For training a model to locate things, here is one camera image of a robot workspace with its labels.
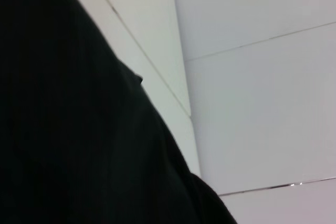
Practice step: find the black shirt with FREE print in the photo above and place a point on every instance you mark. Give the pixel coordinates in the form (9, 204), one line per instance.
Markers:
(78, 116)

